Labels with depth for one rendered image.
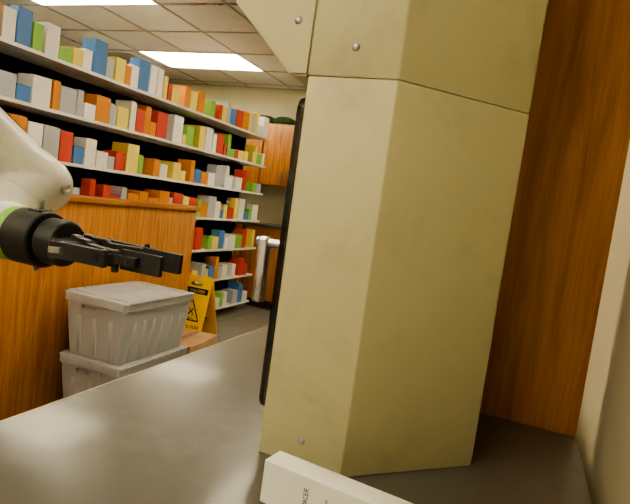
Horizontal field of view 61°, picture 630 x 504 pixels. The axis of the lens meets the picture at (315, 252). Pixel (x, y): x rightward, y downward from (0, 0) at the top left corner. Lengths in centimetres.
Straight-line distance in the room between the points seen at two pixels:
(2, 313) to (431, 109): 256
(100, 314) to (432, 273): 241
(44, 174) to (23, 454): 54
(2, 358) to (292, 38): 256
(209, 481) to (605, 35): 87
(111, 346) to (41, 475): 229
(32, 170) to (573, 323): 96
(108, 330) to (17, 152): 192
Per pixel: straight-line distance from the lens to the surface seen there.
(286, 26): 71
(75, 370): 311
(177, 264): 84
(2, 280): 292
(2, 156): 110
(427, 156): 66
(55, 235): 93
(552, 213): 98
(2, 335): 300
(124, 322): 286
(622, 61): 102
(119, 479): 66
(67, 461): 70
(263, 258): 73
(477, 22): 72
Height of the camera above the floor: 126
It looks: 5 degrees down
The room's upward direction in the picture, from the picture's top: 8 degrees clockwise
